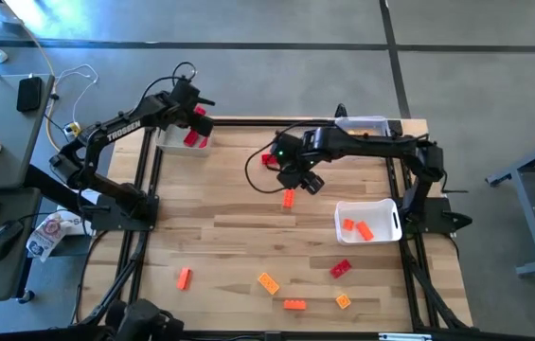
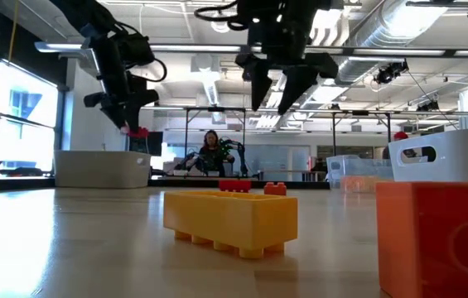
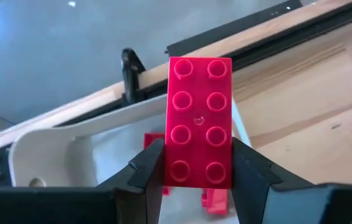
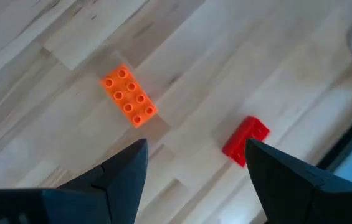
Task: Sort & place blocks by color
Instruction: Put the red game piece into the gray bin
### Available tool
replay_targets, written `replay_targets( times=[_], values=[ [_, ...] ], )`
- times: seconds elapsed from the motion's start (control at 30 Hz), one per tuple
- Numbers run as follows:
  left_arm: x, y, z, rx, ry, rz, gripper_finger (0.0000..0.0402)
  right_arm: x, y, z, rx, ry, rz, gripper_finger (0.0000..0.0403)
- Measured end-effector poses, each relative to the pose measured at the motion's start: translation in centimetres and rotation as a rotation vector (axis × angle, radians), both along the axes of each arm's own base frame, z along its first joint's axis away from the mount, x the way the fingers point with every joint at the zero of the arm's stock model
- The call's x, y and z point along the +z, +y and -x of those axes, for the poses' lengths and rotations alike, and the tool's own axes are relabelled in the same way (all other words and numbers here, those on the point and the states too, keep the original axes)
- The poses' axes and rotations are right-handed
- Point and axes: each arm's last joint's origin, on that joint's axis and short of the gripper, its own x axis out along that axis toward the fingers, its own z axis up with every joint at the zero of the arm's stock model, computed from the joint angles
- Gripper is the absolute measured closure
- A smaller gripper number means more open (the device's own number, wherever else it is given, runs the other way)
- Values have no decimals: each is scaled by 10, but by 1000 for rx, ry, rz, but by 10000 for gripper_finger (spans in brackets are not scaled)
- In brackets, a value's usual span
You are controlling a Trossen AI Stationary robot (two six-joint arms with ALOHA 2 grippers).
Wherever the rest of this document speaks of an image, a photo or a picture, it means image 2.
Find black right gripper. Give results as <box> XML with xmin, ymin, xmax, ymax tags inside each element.
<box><xmin>235</xmin><ymin>20</ymin><xmax>340</xmax><ymax>116</ymax></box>

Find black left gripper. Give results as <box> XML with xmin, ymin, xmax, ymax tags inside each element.
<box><xmin>83</xmin><ymin>74</ymin><xmax>161</xmax><ymax>134</ymax></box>

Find small orange toy brick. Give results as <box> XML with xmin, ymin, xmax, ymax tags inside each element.
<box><xmin>263</xmin><ymin>182</ymin><xmax>287</xmax><ymax>197</ymax></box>

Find large yellow toy brick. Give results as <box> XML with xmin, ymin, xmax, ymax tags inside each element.
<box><xmin>162</xmin><ymin>190</ymin><xmax>299</xmax><ymax>260</ymax></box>

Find large orange toy brick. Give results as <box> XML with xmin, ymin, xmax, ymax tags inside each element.
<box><xmin>375</xmin><ymin>181</ymin><xmax>468</xmax><ymax>298</ymax></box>

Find black computer monitor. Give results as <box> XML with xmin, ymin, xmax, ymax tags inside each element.
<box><xmin>128</xmin><ymin>131</ymin><xmax>164</xmax><ymax>157</ymax></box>

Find white plastic storage bin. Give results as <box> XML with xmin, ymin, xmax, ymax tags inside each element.
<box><xmin>388</xmin><ymin>127</ymin><xmax>468</xmax><ymax>184</ymax></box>
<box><xmin>54</xmin><ymin>150</ymin><xmax>152</xmax><ymax>190</ymax></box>

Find person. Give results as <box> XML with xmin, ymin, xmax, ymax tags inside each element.
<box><xmin>381</xmin><ymin>131</ymin><xmax>409</xmax><ymax>161</ymax></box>
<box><xmin>197</xmin><ymin>129</ymin><xmax>235</xmax><ymax>177</ymax></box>

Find clear plastic storage bin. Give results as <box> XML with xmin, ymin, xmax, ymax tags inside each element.
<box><xmin>326</xmin><ymin>154</ymin><xmax>395</xmax><ymax>192</ymax></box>

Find large bright window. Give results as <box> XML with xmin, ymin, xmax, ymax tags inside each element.
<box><xmin>0</xmin><ymin>61</ymin><xmax>59</xmax><ymax>173</ymax></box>

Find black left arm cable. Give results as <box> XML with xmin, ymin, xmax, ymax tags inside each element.
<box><xmin>113</xmin><ymin>22</ymin><xmax>167</xmax><ymax>83</ymax></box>

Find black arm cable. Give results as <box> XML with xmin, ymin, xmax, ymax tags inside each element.
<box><xmin>194</xmin><ymin>0</ymin><xmax>255</xmax><ymax>32</ymax></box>
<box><xmin>113</xmin><ymin>22</ymin><xmax>167</xmax><ymax>83</ymax></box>

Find white coiled cable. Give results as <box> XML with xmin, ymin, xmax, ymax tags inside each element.
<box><xmin>210</xmin><ymin>19</ymin><xmax>234</xmax><ymax>34</ymax></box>

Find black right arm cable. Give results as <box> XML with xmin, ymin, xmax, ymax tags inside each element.
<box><xmin>194</xmin><ymin>0</ymin><xmax>255</xmax><ymax>32</ymax></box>

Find black ceiling camera rig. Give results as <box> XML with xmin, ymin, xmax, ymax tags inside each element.
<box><xmin>373</xmin><ymin>60</ymin><xmax>410</xmax><ymax>85</ymax></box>

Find silver round air duct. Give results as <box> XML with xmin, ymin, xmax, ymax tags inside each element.
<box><xmin>335</xmin><ymin>0</ymin><xmax>450</xmax><ymax>84</ymax></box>

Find yellow hanging cable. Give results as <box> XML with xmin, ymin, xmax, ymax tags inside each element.
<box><xmin>7</xmin><ymin>0</ymin><xmax>20</xmax><ymax>63</ymax></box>

